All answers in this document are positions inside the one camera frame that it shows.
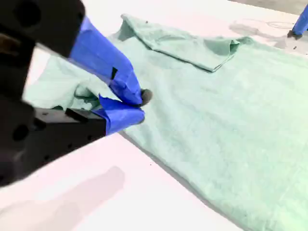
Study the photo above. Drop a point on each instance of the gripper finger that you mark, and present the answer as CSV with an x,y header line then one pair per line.
x,y
120,115
300,21
103,55

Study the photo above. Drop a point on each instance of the pale green T-shirt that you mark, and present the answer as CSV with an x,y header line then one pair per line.
x,y
204,120

